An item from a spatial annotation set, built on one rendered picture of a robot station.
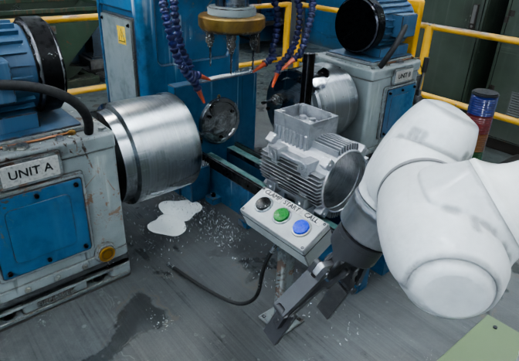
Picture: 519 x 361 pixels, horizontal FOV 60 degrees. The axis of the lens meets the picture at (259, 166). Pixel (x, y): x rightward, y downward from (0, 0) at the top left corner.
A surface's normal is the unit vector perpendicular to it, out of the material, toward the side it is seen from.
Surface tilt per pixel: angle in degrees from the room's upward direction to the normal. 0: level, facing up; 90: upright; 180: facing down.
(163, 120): 43
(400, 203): 49
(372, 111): 90
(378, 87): 90
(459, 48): 90
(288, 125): 90
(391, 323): 0
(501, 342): 2
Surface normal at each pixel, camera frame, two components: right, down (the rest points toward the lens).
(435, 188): -0.45, -0.80
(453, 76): -0.77, 0.25
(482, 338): 0.05, -0.91
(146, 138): 0.55, -0.23
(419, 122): -0.60, -0.39
